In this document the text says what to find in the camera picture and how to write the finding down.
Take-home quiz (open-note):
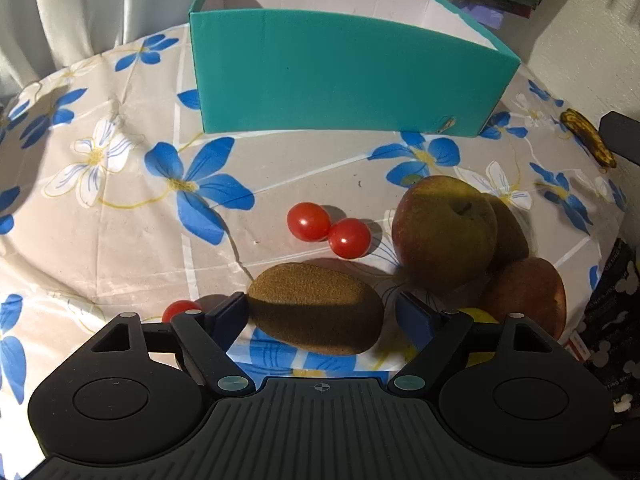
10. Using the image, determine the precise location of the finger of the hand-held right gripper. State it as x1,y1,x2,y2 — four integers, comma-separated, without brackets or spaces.
600,111,640,167

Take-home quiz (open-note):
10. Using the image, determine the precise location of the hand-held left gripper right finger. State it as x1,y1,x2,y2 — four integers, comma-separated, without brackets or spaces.
389,291,557,397

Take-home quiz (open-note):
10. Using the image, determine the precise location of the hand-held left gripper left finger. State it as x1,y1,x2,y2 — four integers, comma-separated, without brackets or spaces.
92,292,253,398

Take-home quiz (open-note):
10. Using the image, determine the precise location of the yellow-green apple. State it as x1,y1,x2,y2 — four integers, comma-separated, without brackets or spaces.
457,307,501,367

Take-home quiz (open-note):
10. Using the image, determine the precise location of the brown kiwi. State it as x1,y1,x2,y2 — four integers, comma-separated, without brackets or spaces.
247,263,385,356

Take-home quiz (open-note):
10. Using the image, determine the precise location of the large red-green apple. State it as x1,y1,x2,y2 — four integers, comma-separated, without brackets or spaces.
391,175,498,291

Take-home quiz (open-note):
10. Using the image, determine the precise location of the cherry tomato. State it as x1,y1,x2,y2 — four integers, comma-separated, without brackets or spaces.
286,202,332,242
327,217,372,259
161,300,203,325

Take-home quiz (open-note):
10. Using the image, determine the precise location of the teal cardboard box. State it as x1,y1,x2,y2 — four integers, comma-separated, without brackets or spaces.
189,0,522,138

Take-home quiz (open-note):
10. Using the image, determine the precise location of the overripe spotted banana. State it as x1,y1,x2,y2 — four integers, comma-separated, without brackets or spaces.
560,109,617,168

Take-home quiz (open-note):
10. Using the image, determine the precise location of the dark red apple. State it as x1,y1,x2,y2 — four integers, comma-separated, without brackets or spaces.
480,257,568,343

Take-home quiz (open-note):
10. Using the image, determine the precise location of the blue floral tablecloth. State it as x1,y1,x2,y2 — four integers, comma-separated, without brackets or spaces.
0,25,628,421

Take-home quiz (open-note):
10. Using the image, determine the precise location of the black printed bag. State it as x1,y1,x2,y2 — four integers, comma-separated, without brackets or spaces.
565,237,640,413

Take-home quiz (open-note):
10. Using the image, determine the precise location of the purple paper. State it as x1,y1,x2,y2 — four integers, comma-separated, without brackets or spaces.
462,0,506,28

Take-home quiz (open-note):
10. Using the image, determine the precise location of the white curtain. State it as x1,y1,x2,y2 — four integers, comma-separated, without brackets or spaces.
0,0,451,98

